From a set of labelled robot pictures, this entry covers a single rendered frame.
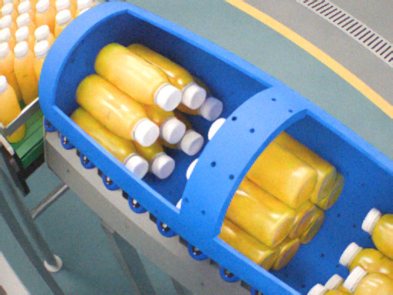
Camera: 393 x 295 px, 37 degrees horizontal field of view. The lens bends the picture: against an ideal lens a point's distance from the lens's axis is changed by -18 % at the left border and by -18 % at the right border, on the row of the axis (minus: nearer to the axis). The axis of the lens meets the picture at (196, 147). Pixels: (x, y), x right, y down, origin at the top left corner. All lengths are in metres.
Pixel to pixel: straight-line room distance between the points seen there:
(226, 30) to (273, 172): 2.08
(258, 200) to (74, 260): 1.43
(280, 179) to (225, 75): 0.32
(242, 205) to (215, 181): 0.08
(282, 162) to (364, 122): 1.67
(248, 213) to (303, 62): 1.91
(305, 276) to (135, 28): 0.60
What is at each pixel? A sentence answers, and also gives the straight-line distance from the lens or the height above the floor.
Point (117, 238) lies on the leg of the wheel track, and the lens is 1.61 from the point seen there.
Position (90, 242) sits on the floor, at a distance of 2.35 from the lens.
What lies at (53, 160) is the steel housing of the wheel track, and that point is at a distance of 1.45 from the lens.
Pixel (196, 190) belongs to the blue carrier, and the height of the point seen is 1.17.
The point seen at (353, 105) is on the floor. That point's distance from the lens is 2.67.
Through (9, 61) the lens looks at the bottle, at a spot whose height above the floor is 1.04.
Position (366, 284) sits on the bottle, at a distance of 0.89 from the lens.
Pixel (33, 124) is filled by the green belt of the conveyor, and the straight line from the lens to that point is 1.49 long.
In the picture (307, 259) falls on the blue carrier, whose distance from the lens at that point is 1.11.
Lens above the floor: 1.91
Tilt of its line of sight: 49 degrees down
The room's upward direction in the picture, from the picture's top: 10 degrees counter-clockwise
